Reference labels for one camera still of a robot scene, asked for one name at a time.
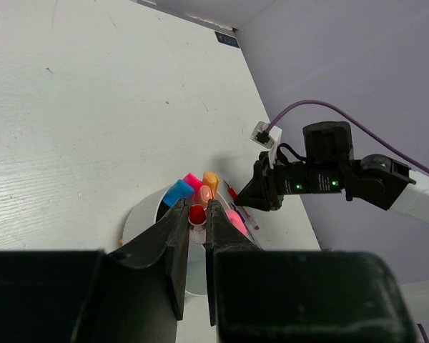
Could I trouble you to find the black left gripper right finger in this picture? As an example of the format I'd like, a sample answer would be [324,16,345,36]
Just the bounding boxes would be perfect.
[205,201,418,342]

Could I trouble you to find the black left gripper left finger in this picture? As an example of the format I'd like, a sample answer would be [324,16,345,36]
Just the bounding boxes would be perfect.
[0,199,189,342]

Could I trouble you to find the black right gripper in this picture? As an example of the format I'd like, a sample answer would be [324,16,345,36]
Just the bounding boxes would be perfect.
[234,152,345,212]

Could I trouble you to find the red gel pen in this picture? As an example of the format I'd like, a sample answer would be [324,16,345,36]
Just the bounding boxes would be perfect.
[224,180,260,230]

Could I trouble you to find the pink capped highlighter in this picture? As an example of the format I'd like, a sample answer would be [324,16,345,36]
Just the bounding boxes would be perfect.
[225,209,248,236]

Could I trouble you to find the yellow capped orange highlighter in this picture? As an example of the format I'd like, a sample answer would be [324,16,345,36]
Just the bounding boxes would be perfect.
[202,171,220,196]

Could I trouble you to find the grey highlighter orange cap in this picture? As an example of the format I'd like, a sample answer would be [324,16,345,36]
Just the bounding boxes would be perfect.
[191,184,215,209]

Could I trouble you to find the black highlighter pink cap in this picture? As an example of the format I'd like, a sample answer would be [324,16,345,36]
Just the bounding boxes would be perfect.
[182,173,203,192]

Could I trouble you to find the black highlighter blue cap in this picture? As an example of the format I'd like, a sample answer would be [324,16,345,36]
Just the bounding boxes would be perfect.
[162,179,194,207]

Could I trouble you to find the blue gel pen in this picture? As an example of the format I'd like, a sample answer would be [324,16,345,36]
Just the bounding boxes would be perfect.
[229,202,245,223]

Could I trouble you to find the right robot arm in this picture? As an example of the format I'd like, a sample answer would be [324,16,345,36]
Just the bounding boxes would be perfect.
[235,121,429,223]

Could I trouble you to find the white round pen holder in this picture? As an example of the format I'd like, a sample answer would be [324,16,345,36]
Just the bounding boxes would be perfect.
[122,187,207,297]

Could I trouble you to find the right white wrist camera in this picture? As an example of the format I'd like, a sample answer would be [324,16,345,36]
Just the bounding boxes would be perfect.
[250,121,282,169]

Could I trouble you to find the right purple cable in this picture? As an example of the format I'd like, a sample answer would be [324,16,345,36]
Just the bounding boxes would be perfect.
[266,99,429,343]

